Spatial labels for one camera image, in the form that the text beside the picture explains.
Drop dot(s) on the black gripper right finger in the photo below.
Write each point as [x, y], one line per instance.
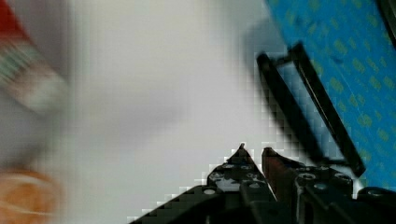
[322, 195]

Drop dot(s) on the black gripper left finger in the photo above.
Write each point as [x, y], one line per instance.
[227, 197]

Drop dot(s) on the red ketchup bottle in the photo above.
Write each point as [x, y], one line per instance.
[25, 73]

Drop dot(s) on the black toaster oven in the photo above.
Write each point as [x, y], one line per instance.
[349, 46]

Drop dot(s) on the orange slice toy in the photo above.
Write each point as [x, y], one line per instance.
[28, 197]

